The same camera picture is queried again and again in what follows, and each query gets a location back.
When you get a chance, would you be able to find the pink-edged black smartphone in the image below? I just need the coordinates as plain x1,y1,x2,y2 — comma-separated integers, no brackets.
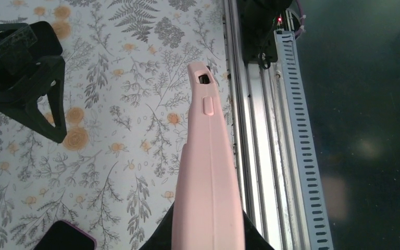
171,62,245,250

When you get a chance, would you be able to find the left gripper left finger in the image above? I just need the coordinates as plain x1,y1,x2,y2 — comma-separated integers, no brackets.
139,204,174,250

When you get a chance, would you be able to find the white slotted cable duct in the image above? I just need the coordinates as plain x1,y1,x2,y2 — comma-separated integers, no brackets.
275,31,333,249

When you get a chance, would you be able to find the black phone case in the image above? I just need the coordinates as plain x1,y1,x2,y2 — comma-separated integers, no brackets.
28,21,63,59

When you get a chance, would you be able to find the aluminium rail frame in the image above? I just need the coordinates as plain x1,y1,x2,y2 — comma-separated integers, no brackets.
224,1,305,249

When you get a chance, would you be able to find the floral patterned table mat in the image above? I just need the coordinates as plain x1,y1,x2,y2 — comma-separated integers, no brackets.
0,1,231,249

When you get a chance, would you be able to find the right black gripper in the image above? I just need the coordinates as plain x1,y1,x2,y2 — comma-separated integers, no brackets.
0,23,67,143

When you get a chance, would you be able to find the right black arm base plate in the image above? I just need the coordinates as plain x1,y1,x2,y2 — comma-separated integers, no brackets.
237,0,292,69

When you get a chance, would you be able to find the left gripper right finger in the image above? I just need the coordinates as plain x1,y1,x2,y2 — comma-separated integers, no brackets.
243,211,274,250

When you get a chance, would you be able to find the purple smartphone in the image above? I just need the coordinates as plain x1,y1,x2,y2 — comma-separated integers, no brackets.
34,220,97,250

